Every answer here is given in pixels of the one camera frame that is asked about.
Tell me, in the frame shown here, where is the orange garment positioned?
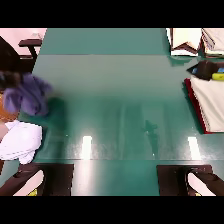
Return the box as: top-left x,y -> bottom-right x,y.
0,94 -> 20,123

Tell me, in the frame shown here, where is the red garment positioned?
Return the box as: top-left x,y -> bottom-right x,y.
183,78 -> 215,135

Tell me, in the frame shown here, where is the white garment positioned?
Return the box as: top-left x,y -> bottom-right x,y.
0,119 -> 44,165
189,75 -> 224,133
201,28 -> 224,58

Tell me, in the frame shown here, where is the yellow garment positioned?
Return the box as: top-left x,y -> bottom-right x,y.
211,72 -> 224,82

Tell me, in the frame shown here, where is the purple garment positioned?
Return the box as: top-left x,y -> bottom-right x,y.
2,73 -> 54,117

